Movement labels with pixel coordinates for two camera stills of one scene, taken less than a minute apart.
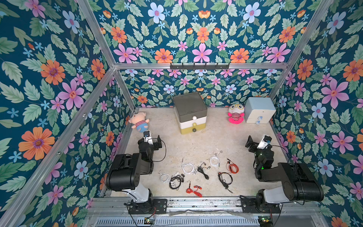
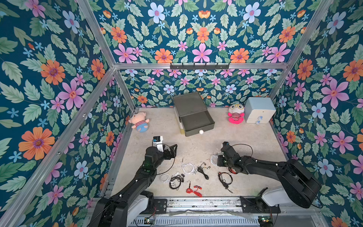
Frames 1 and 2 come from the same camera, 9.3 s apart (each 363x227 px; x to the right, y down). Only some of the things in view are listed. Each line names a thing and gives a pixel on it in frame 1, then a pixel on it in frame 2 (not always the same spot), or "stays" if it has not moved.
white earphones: [164, 178] stays
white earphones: [214, 160] stays
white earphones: [188, 168] stays
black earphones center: [200, 169] stays
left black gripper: [155, 146] -> [172, 154]
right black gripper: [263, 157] -> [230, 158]
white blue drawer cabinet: [260, 110] stays
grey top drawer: [189, 106] -> [197, 122]
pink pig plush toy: [138, 118] stays
